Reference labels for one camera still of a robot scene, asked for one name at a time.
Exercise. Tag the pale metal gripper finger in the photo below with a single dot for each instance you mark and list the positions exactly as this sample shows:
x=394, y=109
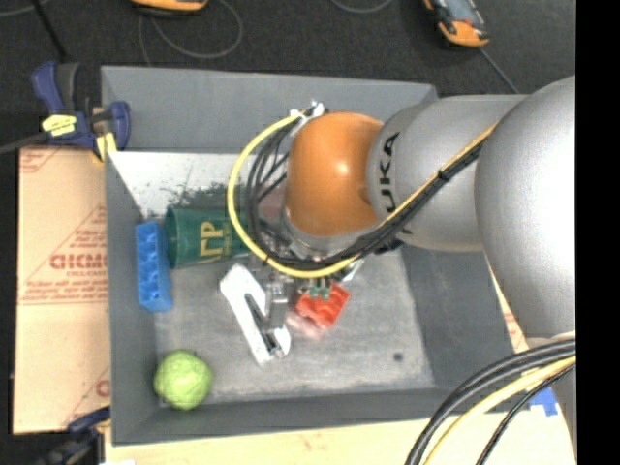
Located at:
x=271, y=339
x=279, y=315

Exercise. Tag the red toy brick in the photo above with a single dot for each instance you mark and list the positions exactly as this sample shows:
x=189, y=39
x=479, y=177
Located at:
x=327, y=305

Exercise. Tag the white plastic tool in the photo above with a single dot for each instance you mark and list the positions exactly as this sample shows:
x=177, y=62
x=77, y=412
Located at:
x=237, y=288

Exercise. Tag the grey metal bin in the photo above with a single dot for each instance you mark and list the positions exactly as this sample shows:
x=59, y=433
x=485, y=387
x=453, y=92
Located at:
x=339, y=356

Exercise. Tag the light green ball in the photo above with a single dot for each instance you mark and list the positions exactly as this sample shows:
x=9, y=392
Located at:
x=183, y=380

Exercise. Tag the dark green cup yellow print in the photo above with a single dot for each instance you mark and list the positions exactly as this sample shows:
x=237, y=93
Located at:
x=194, y=238

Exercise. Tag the blue toy brick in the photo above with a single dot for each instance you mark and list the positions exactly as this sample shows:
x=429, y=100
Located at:
x=154, y=269

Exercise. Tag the brown cardboard board red print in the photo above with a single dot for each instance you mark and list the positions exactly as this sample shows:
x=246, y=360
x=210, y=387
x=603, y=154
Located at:
x=58, y=259

